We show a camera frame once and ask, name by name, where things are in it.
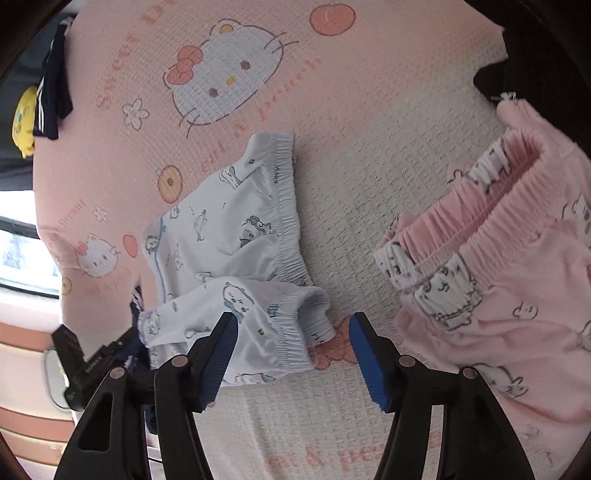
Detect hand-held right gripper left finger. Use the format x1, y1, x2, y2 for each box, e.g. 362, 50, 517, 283
53, 311, 238, 480

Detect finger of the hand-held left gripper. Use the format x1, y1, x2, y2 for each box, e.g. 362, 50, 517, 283
85, 325, 139, 370

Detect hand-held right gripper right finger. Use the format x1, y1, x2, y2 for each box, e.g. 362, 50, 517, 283
348, 311, 539, 480

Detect light blue printed pajama pants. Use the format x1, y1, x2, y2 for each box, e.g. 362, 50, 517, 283
139, 131, 333, 386

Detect crumpled navy white-striped garment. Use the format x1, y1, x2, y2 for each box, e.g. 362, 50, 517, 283
124, 286, 160, 435

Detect black framed glass door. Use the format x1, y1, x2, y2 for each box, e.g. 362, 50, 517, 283
0, 189, 61, 296

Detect pink printed pajama pants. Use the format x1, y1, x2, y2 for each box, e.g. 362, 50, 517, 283
374, 99, 591, 444

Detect dark curtain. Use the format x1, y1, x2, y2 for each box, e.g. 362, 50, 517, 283
0, 18, 61, 192

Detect pink printed sofa cover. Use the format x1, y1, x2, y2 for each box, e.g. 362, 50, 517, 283
34, 0, 591, 480

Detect yellow plush toy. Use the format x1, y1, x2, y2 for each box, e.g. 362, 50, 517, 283
11, 85, 40, 158

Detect folded navy white-striped garment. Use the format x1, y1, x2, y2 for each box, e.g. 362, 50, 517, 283
32, 21, 75, 141

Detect black fuzzy cloth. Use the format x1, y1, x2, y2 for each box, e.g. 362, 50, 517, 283
473, 0, 591, 100

